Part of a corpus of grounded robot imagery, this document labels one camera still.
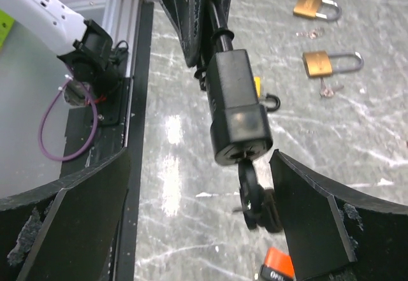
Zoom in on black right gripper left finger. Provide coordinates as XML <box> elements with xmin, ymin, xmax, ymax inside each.
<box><xmin>1</xmin><ymin>148</ymin><xmax>131</xmax><ymax>280</ymax></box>

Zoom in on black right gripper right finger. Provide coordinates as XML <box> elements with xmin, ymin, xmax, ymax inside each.
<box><xmin>270</xmin><ymin>150</ymin><xmax>407</xmax><ymax>280</ymax></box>

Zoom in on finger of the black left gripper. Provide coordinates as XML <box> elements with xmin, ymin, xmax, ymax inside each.
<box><xmin>149</xmin><ymin>0</ymin><xmax>238</xmax><ymax>69</ymax></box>

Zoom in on black padlock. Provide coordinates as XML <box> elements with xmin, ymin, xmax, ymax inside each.
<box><xmin>197</xmin><ymin>0</ymin><xmax>273</xmax><ymax>166</ymax></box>

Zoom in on silver key ring keys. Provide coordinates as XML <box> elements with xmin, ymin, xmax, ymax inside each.
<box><xmin>319</xmin><ymin>78</ymin><xmax>344</xmax><ymax>98</ymax></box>

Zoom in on large brass padlock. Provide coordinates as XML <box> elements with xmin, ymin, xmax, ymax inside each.
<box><xmin>302</xmin><ymin>50</ymin><xmax>365</xmax><ymax>78</ymax></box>

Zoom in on black headed keys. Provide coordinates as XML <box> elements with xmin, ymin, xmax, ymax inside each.
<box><xmin>233</xmin><ymin>160</ymin><xmax>283</xmax><ymax>234</ymax></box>

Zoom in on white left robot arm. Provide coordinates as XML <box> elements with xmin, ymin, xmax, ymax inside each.
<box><xmin>1</xmin><ymin>0</ymin><xmax>231</xmax><ymax>96</ymax></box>

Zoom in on orange padlock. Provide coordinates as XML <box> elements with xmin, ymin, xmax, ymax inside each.
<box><xmin>258</xmin><ymin>247</ymin><xmax>295</xmax><ymax>281</ymax></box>

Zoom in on yellow padlock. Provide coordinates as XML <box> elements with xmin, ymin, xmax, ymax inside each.
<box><xmin>254</xmin><ymin>76</ymin><xmax>281</xmax><ymax>113</ymax></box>

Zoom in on small silver keys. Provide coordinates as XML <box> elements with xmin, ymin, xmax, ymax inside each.
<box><xmin>295</xmin><ymin>27</ymin><xmax>325</xmax><ymax>40</ymax></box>

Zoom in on aluminium rail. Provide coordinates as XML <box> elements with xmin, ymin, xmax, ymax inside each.
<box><xmin>59</xmin><ymin>0</ymin><xmax>143</xmax><ymax>92</ymax></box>

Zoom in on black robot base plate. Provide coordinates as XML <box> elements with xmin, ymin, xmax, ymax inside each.
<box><xmin>61</xmin><ymin>0</ymin><xmax>154</xmax><ymax>280</ymax></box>

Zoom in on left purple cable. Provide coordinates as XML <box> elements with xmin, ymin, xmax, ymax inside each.
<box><xmin>38</xmin><ymin>76</ymin><xmax>99</xmax><ymax>162</ymax></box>

